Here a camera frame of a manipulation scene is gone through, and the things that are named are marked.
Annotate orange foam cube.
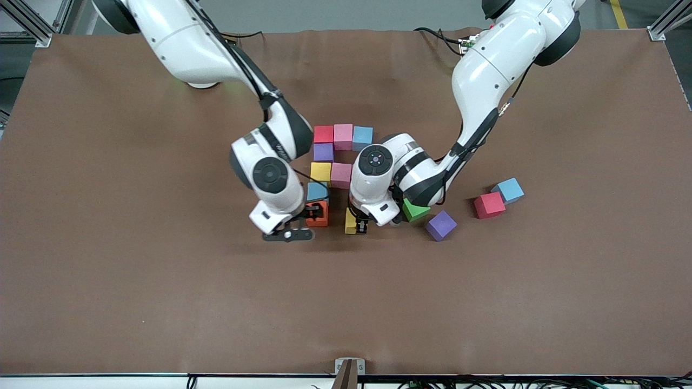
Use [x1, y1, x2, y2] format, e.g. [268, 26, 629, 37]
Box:
[305, 200, 330, 228]

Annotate pink foam cube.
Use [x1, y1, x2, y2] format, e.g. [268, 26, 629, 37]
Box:
[334, 124, 354, 151]
[330, 162, 353, 190]

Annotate green foam cube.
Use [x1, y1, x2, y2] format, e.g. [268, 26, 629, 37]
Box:
[402, 198, 431, 223]

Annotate brown table mat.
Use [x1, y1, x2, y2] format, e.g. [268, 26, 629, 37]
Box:
[0, 28, 692, 376]

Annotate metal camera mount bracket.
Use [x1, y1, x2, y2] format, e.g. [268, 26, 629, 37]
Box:
[331, 358, 366, 389]

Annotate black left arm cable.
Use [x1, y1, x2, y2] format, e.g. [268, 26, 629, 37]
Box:
[346, 65, 533, 217]

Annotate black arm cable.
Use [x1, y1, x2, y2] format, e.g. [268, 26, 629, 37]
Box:
[346, 65, 533, 217]
[187, 0, 330, 217]

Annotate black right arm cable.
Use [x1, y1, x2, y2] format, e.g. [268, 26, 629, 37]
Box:
[187, 0, 330, 217]

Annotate black base cable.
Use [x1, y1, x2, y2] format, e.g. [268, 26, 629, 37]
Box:
[414, 26, 476, 55]

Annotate aluminium frame post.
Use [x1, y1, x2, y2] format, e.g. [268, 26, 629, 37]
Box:
[647, 0, 692, 42]
[0, 0, 74, 48]

